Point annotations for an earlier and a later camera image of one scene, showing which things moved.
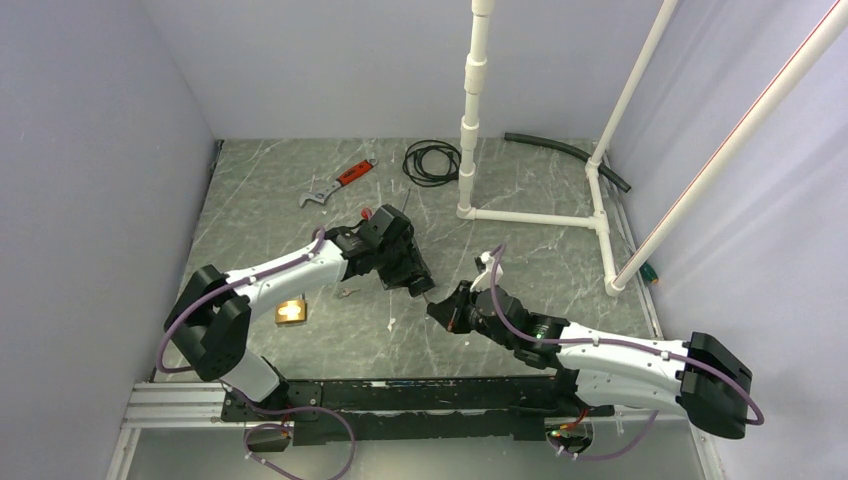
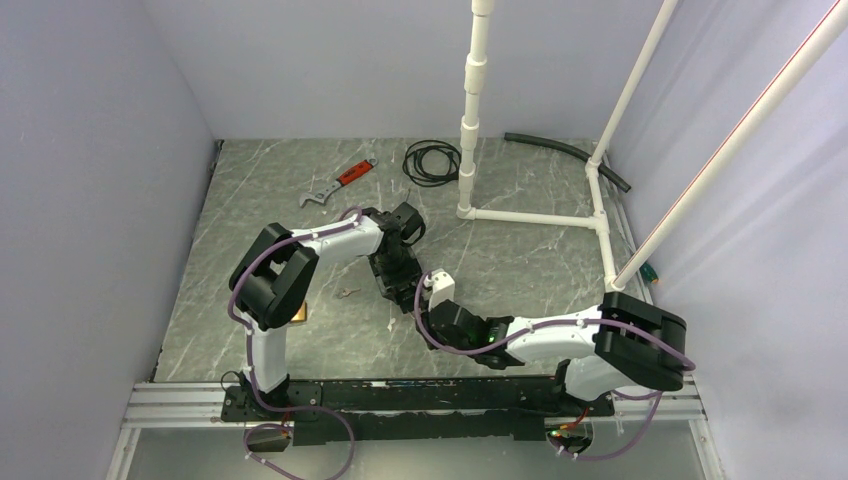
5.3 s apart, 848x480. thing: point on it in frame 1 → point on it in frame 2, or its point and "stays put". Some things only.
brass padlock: x=295 y=311 stays put
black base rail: x=359 y=411 stays put
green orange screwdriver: x=648 y=273 stays put
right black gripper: x=447 y=313 → x=424 y=316
